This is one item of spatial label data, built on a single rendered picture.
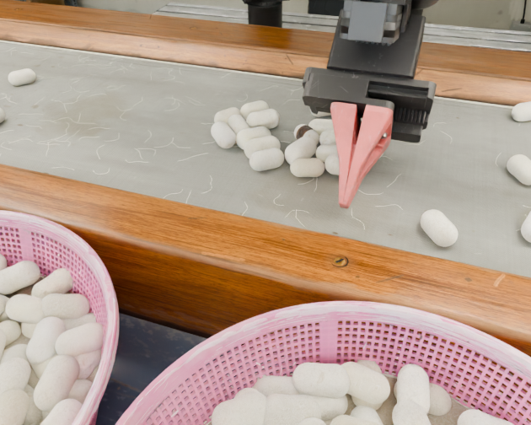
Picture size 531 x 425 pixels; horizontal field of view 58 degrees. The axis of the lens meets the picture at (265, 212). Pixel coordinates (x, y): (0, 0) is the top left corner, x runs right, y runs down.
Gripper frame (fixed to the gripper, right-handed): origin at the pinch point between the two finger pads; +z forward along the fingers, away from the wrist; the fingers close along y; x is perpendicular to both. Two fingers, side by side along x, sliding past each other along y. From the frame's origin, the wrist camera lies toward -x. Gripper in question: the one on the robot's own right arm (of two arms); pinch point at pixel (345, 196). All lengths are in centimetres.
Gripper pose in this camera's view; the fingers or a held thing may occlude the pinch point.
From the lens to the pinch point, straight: 39.1
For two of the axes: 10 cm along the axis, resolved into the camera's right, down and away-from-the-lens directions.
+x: 2.2, 2.1, 9.5
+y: 9.4, 2.0, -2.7
